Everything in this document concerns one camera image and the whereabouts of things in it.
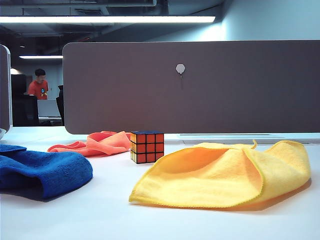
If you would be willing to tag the blue microfiber rag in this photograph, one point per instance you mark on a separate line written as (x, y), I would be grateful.
(50, 170)

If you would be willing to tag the Rubik's cube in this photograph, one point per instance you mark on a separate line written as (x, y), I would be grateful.
(147, 147)

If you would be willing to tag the orange microfiber rag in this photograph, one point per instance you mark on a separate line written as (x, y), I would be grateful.
(105, 145)

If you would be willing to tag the yellow microfiber rag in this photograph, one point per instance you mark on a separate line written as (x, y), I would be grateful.
(200, 182)

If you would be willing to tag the grey desk partition panel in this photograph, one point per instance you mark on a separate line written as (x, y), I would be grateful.
(237, 100)

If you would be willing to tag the black chair backrest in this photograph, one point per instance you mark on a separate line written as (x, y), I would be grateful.
(60, 105)

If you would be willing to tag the long ceiling light strip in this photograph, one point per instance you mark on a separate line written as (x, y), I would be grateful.
(112, 19)

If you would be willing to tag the person in red shirt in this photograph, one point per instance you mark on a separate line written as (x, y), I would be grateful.
(37, 88)

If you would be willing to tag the black office chair with headrest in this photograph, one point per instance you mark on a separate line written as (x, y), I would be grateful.
(28, 111)

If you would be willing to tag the short ceiling light strip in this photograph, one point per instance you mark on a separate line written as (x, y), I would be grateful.
(42, 57)

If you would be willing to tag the white hexagonal wall hook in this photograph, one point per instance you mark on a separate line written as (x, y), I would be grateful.
(180, 68)

